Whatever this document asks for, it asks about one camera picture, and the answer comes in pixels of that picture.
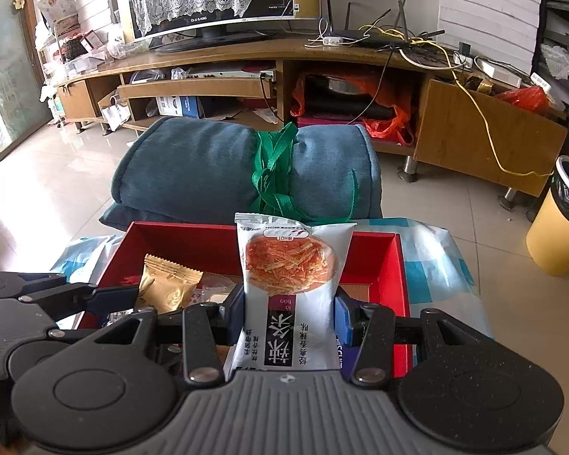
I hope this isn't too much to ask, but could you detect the white ribbed board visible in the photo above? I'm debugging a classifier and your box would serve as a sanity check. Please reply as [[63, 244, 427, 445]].
[[439, 0, 544, 86]]

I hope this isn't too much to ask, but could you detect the wooden television stand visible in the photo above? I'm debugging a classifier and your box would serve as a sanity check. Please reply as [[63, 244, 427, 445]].
[[57, 38, 569, 197]]

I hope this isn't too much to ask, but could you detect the green strap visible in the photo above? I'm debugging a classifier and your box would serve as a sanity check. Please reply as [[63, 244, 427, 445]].
[[250, 122, 358, 223]]

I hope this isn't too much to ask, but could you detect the gold snack packet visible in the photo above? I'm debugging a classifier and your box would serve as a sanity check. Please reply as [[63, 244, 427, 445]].
[[137, 253, 204, 314]]

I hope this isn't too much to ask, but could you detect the white set-top box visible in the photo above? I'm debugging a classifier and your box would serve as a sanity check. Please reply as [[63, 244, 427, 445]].
[[185, 69, 276, 81]]

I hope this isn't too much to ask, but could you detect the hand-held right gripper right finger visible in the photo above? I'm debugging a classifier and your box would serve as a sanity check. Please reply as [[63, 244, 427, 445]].
[[334, 289, 498, 387]]

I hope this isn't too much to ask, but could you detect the black bin bag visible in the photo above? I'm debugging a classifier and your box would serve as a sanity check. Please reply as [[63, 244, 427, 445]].
[[550, 155, 569, 235]]

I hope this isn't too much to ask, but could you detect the yellow cable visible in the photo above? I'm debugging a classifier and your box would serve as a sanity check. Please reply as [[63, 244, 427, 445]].
[[358, 0, 553, 177]]

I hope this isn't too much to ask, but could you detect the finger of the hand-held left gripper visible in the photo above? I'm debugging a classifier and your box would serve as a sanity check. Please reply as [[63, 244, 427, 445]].
[[12, 272, 141, 317], [47, 307, 134, 342]]

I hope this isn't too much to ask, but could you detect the blue and white box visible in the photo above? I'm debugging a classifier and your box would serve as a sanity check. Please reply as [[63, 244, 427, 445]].
[[156, 96, 204, 119]]

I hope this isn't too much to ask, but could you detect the printed paper bag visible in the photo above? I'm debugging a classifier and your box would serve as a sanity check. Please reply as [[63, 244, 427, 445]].
[[38, 0, 79, 34]]

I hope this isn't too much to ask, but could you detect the glass sliding door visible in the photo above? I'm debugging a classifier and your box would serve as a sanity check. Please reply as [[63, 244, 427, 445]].
[[0, 0, 53, 166]]

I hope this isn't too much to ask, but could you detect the white power strip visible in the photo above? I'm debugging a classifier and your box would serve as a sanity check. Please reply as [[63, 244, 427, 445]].
[[453, 42, 475, 69]]

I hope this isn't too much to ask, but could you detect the dark wicker basket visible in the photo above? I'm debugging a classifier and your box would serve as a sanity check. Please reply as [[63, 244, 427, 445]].
[[59, 38, 88, 60]]

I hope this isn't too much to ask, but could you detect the white spicy strips packet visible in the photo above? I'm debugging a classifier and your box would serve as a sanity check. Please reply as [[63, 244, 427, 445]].
[[225, 212, 356, 371]]

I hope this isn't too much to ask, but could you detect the white flat box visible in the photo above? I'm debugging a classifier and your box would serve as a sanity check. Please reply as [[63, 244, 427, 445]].
[[476, 57, 522, 88]]

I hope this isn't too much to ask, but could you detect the red cardboard box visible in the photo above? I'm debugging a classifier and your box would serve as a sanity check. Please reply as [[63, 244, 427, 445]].
[[78, 220, 414, 380]]

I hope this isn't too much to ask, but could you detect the white paper bag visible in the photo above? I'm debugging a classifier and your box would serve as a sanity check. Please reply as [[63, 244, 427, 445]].
[[99, 97, 134, 131]]

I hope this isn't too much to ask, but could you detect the rolled blue blanket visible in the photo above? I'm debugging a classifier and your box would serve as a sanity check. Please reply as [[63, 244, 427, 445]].
[[99, 116, 382, 231]]

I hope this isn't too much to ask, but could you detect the yellow trash bin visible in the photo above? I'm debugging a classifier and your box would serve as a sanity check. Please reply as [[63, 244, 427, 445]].
[[525, 155, 569, 276]]

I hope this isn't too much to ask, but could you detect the blue wafer biscuit packet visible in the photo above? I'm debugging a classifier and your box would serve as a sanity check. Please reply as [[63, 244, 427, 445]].
[[334, 334, 361, 373]]

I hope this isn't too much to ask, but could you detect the orange plastic bag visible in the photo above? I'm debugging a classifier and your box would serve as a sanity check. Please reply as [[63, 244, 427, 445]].
[[291, 73, 415, 145]]

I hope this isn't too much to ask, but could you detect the red plastic bag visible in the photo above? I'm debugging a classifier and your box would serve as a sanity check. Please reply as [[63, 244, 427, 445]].
[[495, 86, 551, 115]]

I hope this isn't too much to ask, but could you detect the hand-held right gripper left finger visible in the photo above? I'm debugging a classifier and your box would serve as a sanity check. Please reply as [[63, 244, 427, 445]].
[[83, 289, 245, 387]]

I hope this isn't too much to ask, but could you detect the black router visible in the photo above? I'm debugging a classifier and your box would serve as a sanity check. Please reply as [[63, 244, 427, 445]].
[[325, 0, 446, 48]]

